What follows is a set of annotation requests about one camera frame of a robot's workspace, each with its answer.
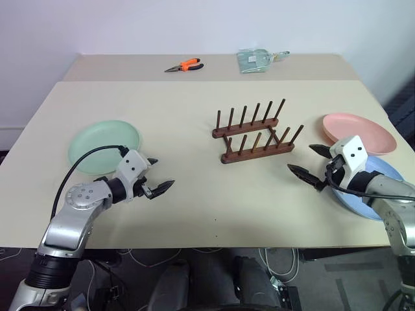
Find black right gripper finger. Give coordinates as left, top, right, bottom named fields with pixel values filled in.
left=308, top=144, right=332, bottom=160
left=287, top=163, right=326, bottom=192

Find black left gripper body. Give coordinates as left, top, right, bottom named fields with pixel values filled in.
left=130, top=176, right=153, bottom=199

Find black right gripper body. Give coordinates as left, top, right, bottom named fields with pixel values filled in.
left=324, top=155, right=347, bottom=188

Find wooden dish rack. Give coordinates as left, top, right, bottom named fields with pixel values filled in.
left=211, top=98, right=305, bottom=165

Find blue plastic plate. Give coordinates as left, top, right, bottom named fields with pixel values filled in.
left=330, top=155, right=406, bottom=223

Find pink-red plastic plate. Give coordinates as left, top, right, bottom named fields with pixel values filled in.
left=322, top=112, right=398, bottom=156

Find green plastic plate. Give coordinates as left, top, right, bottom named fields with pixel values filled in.
left=67, top=119, right=144, bottom=176

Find dark grey ribbed object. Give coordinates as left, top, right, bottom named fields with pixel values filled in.
left=385, top=76, right=415, bottom=145

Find small clear plastic packet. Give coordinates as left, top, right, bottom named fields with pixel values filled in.
left=271, top=50, right=291, bottom=63

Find clear plastic bag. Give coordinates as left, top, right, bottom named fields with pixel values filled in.
left=235, top=48, right=274, bottom=75

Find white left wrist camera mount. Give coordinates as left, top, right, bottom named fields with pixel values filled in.
left=115, top=148, right=152, bottom=203

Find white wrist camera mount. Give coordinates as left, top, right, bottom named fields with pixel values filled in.
left=115, top=148, right=152, bottom=203
left=328, top=135, right=370, bottom=189

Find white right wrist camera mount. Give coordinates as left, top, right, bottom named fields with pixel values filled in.
left=328, top=135, right=370, bottom=189

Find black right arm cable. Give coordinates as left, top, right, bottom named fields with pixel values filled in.
left=325, top=160, right=415, bottom=199

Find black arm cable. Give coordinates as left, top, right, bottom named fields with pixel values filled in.
left=325, top=160, right=415, bottom=199
left=51, top=144, right=131, bottom=225

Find white floor cable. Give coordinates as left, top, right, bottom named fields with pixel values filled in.
left=258, top=247, right=300, bottom=283
left=119, top=248, right=183, bottom=269

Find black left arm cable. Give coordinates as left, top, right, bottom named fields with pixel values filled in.
left=51, top=144, right=131, bottom=225

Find orange-handled pliers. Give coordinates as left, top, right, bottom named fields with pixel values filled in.
left=163, top=58, right=205, bottom=74

